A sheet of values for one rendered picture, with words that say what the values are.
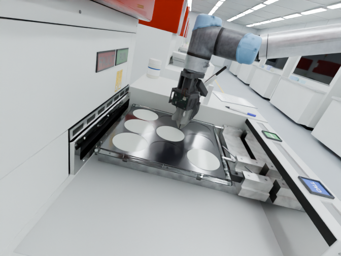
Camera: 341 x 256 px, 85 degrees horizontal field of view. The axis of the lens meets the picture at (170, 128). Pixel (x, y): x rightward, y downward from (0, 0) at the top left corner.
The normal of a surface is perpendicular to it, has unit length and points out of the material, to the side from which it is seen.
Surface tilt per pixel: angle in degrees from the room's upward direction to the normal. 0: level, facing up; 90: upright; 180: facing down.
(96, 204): 0
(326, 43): 108
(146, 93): 90
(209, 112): 90
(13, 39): 90
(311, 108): 90
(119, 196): 0
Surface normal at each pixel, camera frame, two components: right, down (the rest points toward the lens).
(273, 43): -0.44, 0.22
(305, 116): -0.09, 0.43
